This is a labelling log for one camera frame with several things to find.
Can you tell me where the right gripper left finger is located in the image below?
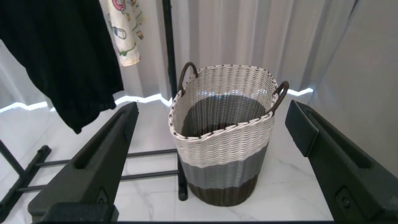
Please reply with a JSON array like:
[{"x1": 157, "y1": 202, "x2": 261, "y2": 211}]
[{"x1": 27, "y1": 101, "x2": 139, "y2": 222}]

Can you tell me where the black garment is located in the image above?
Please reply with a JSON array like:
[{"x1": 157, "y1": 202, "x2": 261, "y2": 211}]
[{"x1": 0, "y1": 0, "x2": 124, "y2": 134}]

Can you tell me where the cream printed garment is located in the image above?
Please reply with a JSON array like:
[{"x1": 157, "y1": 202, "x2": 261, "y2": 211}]
[{"x1": 99, "y1": 0, "x2": 146, "y2": 67}]

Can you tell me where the black clothes rack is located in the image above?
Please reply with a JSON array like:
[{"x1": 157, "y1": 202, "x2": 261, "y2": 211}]
[{"x1": 0, "y1": 0, "x2": 189, "y2": 222}]

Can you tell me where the white curtain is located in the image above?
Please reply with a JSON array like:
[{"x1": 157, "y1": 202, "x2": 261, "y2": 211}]
[{"x1": 0, "y1": 0, "x2": 358, "y2": 113}]

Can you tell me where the white laundry basket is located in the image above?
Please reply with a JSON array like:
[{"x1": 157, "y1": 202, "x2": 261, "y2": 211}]
[{"x1": 168, "y1": 61, "x2": 290, "y2": 207}]

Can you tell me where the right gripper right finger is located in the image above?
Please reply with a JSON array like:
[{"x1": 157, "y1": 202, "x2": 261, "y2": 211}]
[{"x1": 285, "y1": 100, "x2": 398, "y2": 222}]

